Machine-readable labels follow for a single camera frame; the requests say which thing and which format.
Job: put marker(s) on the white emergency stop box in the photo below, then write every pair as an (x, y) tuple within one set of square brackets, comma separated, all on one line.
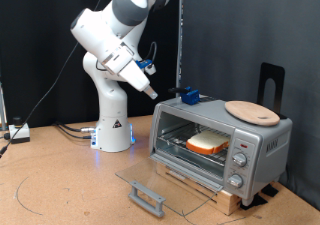
[(19, 131)]

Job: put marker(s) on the black backdrop curtain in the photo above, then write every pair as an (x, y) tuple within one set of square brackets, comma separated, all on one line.
[(33, 35)]

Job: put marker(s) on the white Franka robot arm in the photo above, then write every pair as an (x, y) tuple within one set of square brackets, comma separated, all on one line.
[(111, 125)]

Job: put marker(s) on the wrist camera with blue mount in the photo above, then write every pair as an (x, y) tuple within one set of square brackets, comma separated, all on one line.
[(144, 65)]

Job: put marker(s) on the black tape patch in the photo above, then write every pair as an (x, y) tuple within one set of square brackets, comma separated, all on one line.
[(270, 190)]

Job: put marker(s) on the white bread slice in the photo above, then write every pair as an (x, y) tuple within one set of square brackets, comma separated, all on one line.
[(206, 141)]

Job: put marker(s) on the grey backdrop curtain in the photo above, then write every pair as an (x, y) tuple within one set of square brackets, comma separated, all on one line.
[(233, 35)]

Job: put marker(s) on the slatted wooden block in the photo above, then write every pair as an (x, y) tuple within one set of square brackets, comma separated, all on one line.
[(230, 201)]

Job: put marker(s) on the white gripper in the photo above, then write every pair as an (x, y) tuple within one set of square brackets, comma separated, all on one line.
[(135, 76)]

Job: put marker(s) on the red indicator light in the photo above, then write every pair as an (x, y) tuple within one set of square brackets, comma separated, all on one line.
[(244, 145)]

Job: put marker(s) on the silver toaster oven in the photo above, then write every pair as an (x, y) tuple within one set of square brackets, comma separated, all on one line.
[(276, 158)]

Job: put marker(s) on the oval wooden cutting board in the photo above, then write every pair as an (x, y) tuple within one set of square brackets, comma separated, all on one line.
[(251, 113)]

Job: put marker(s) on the silver oven knob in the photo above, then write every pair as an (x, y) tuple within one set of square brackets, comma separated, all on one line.
[(235, 180), (240, 159)]

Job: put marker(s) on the vertical aluminium frame pole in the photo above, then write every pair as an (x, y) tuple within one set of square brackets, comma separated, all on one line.
[(180, 35)]

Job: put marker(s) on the black metal bookend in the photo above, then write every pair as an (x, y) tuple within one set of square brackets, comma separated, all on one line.
[(266, 73)]

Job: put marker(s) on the thin metal pole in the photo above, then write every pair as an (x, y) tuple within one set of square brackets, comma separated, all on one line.
[(2, 108)]

